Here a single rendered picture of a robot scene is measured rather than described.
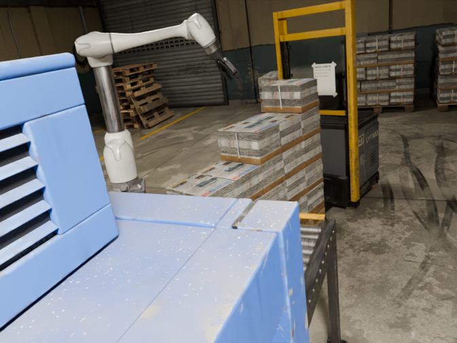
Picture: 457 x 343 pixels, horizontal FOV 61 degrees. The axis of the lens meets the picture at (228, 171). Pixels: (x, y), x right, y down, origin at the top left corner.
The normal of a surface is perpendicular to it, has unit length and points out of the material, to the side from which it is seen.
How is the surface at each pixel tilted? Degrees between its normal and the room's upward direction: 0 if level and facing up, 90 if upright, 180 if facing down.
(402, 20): 90
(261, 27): 90
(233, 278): 0
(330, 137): 90
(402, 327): 0
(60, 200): 90
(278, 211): 0
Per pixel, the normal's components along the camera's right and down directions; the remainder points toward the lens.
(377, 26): -0.40, 0.36
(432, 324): -0.14, -0.93
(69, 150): 0.91, 0.02
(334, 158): -0.65, 0.34
